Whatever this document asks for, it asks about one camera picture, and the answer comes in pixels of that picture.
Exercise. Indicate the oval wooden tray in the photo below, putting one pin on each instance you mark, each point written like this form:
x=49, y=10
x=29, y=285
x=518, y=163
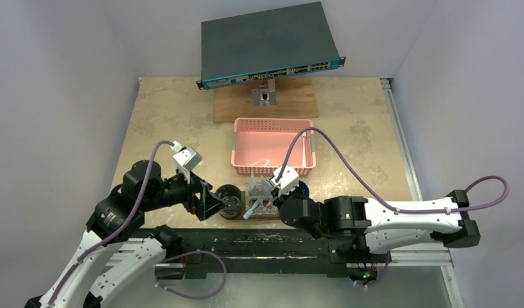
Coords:
x=265, y=211

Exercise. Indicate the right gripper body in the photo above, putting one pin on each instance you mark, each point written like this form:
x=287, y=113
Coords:
x=277, y=202

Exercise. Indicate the clear acrylic holder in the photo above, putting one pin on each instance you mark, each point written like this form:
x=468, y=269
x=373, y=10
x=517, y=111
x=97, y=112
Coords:
x=258, y=202

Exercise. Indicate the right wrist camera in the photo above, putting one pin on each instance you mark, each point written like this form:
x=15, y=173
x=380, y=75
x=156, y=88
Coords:
x=284, y=181

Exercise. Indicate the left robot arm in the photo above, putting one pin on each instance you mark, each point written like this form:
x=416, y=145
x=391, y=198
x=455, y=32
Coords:
x=115, y=219

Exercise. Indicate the black base frame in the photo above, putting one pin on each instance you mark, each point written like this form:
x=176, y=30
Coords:
x=258, y=251

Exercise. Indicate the pink plastic basket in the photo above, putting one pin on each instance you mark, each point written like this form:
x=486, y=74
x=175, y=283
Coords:
x=260, y=145

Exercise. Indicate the metal stand bracket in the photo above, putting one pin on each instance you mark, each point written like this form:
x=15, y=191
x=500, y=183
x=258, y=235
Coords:
x=265, y=94

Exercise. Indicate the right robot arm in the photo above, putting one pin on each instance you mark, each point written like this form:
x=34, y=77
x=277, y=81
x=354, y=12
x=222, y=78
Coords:
x=374, y=228

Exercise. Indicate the blue cup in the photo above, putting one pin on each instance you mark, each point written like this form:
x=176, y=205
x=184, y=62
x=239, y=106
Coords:
x=303, y=189

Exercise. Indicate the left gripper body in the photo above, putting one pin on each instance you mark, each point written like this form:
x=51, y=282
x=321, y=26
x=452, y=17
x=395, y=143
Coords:
x=176, y=190

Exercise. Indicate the light blue toothbrush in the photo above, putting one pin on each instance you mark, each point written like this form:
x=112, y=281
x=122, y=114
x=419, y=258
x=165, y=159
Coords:
x=254, y=204

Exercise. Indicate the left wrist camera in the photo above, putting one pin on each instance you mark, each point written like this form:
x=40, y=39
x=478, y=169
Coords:
x=186, y=159

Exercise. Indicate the network switch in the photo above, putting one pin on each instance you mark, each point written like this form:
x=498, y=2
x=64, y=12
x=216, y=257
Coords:
x=267, y=45

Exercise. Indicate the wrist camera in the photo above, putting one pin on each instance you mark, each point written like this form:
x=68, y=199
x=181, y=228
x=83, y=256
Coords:
x=186, y=159
x=284, y=181

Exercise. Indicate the wooden base board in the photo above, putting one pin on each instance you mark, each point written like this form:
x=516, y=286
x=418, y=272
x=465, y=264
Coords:
x=295, y=99

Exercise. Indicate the dark green cup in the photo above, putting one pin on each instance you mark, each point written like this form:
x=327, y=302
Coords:
x=232, y=195

